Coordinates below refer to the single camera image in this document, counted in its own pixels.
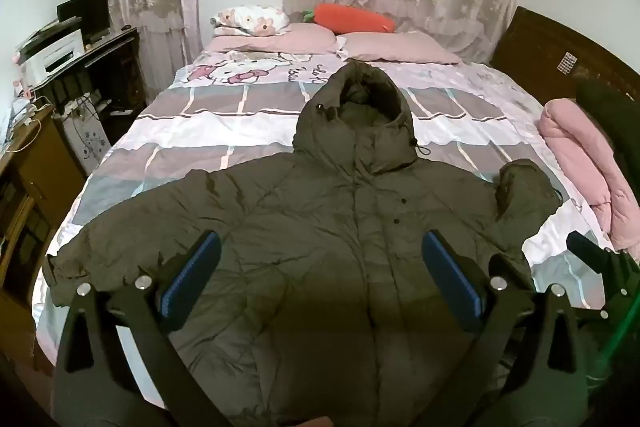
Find brown wooden cabinet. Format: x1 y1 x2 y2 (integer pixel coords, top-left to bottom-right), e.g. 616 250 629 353
0 104 88 308

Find white printer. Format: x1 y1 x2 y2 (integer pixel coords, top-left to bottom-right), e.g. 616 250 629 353
20 29 86 85

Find orange carrot plush pillow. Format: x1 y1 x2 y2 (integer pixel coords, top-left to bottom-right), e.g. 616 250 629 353
302 3 396 35

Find white flower print cabinet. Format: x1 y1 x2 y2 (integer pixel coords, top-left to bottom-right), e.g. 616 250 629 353
62 104 111 168

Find black monitor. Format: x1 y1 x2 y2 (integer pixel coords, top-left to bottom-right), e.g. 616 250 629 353
56 0 111 42

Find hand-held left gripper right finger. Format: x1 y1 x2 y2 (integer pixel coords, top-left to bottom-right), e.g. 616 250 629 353
402 229 591 427

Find folded pink quilt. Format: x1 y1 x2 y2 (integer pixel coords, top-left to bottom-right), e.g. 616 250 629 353
539 98 640 253

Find olive green hooded down jacket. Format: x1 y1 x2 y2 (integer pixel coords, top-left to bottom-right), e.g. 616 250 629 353
47 61 563 427

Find dark wooden headboard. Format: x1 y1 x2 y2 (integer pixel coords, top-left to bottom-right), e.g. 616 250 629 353
492 6 640 118

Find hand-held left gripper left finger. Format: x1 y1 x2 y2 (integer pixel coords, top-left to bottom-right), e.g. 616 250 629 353
50 231 240 427

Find patchwork cartoon print bed sheet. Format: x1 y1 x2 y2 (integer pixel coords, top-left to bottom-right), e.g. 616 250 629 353
32 49 616 408

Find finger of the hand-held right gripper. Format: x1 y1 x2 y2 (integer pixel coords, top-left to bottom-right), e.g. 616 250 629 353
567 231 616 262

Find white floral pillow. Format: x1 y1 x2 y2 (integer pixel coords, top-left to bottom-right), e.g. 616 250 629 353
210 5 291 36

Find dark computer desk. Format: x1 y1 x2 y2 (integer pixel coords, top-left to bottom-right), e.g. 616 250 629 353
50 27 148 118

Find pink pillow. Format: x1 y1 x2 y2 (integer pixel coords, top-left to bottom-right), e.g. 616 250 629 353
336 31 461 65
207 23 337 54

